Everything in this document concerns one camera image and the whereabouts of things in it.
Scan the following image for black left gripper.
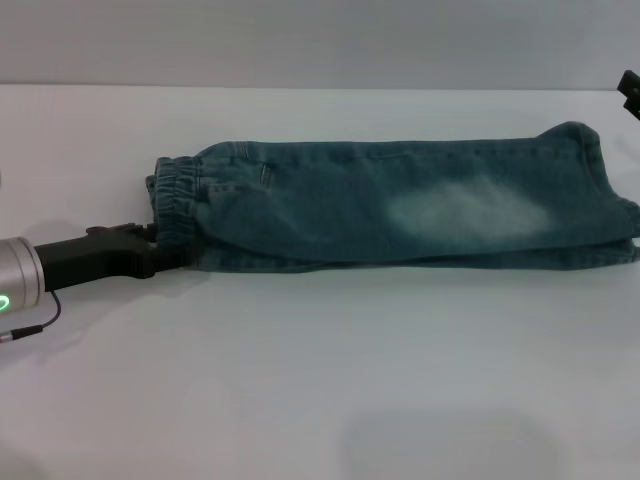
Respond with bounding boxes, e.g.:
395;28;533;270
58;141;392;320
31;222;195;294

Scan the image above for blue denim shorts with embroidery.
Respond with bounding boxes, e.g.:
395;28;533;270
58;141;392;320
144;119;640;275

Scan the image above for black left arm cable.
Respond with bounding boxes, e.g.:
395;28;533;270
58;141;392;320
0;288;63;337

